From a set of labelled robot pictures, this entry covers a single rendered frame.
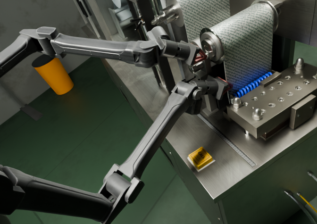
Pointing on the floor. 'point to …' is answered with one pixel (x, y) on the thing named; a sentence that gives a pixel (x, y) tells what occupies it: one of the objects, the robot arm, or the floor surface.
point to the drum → (53, 73)
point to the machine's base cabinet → (221, 206)
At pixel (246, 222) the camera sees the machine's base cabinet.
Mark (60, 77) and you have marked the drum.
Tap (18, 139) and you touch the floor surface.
